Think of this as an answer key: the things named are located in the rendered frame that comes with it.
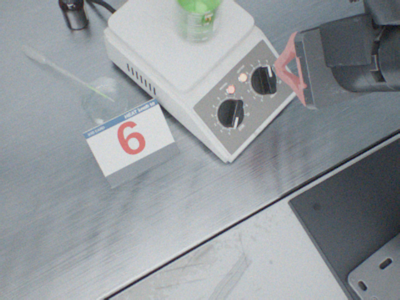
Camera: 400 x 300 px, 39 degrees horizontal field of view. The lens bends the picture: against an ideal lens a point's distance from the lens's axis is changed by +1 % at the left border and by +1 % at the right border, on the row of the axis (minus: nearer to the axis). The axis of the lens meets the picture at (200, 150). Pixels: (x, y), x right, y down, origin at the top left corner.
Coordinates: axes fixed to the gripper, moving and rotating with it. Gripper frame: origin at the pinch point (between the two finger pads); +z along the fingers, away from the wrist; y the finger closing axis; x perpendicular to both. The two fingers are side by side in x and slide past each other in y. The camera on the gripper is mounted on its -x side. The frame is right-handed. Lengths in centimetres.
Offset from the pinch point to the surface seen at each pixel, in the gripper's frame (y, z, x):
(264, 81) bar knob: 0.2, 6.3, 1.6
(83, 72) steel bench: 16.5, 20.4, -3.8
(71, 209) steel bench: 23.3, 14.5, 10.6
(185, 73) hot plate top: 9.1, 6.8, -1.5
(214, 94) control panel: 6.2, 7.3, 1.5
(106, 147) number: 17.9, 13.3, 4.8
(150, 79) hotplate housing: 11.8, 10.5, -1.6
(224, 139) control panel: 6.2, 7.2, 6.7
